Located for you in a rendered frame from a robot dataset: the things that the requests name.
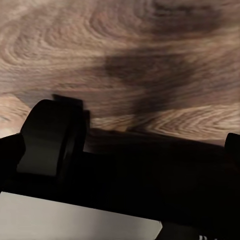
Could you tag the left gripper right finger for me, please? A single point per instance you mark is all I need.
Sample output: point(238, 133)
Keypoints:
point(232, 149)

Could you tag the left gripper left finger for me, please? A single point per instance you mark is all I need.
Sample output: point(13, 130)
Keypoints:
point(12, 150)

